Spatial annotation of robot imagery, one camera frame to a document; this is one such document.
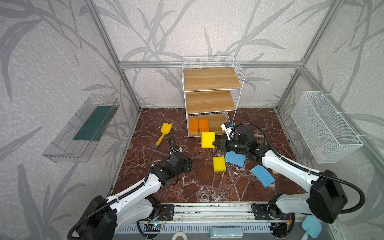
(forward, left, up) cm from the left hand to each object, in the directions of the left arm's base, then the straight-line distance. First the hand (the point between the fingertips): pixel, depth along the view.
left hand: (191, 159), depth 84 cm
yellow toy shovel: (+26, +20, -9) cm, 34 cm away
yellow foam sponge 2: (0, -17, -7) cm, 18 cm away
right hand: (+6, -12, +13) cm, 19 cm away
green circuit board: (-31, +15, -7) cm, 35 cm away
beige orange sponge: (+29, -7, -7) cm, 31 cm away
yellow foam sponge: (+6, -9, +12) cm, 16 cm away
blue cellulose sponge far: (-7, -42, -6) cm, 43 cm away
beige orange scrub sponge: (+28, 0, -6) cm, 28 cm away
